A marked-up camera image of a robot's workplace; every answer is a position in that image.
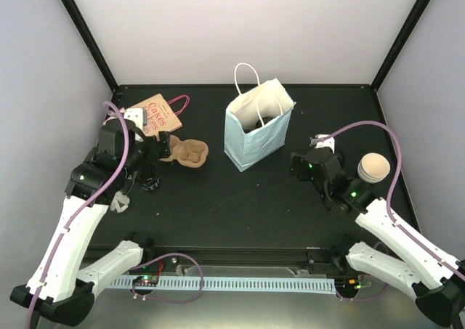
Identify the black coffee lid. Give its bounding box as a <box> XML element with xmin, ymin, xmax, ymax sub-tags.
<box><xmin>334</xmin><ymin>150</ymin><xmax>345</xmax><ymax>164</ymax></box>
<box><xmin>243</xmin><ymin>124</ymin><xmax>261</xmax><ymax>134</ymax></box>
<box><xmin>256</xmin><ymin>116</ymin><xmax>275</xmax><ymax>127</ymax></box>

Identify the light blue paper bag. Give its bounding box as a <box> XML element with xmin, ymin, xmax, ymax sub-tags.
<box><xmin>224</xmin><ymin>62</ymin><xmax>296</xmax><ymax>172</ymax></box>

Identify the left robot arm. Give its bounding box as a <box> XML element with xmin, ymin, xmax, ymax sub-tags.
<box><xmin>9</xmin><ymin>119</ymin><xmax>170</xmax><ymax>327</ymax></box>

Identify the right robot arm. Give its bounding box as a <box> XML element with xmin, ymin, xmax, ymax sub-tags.
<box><xmin>290</xmin><ymin>147</ymin><xmax>464</xmax><ymax>328</ymax></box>

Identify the brown Cakes paper bag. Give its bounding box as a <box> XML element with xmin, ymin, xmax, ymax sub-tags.
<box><xmin>131</xmin><ymin>94</ymin><xmax>190</xmax><ymax>136</ymax></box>

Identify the right paper cup stack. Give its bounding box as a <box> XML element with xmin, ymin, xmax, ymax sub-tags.
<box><xmin>357</xmin><ymin>153</ymin><xmax>391</xmax><ymax>184</ymax></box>

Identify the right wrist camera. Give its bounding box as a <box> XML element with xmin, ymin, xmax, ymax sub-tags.
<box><xmin>310</xmin><ymin>134</ymin><xmax>335</xmax><ymax>152</ymax></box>

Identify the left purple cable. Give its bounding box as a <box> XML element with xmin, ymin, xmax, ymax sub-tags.
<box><xmin>25</xmin><ymin>101</ymin><xmax>130</xmax><ymax>329</ymax></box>

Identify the purple cable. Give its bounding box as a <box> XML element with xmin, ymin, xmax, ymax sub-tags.
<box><xmin>319</xmin><ymin>121</ymin><xmax>465</xmax><ymax>283</ymax></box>
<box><xmin>25</xmin><ymin>101</ymin><xmax>130</xmax><ymax>329</ymax></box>

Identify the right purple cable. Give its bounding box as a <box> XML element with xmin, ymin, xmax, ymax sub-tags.
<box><xmin>319</xmin><ymin>121</ymin><xmax>465</xmax><ymax>283</ymax></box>

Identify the light blue slotted cable duct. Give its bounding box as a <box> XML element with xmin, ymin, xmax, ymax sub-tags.
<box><xmin>108</xmin><ymin>275</ymin><xmax>336</xmax><ymax>295</ymax></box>

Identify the black left frame post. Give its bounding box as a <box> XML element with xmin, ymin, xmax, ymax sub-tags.
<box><xmin>60</xmin><ymin>0</ymin><xmax>118</xmax><ymax>92</ymax></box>

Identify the black frame post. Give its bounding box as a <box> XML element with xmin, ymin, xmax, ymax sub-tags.
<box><xmin>371</xmin><ymin>0</ymin><xmax>431</xmax><ymax>92</ymax></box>
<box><xmin>60</xmin><ymin>0</ymin><xmax>118</xmax><ymax>92</ymax></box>

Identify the black right frame post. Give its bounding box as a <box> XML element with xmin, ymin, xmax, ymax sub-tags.
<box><xmin>371</xmin><ymin>0</ymin><xmax>431</xmax><ymax>92</ymax></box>

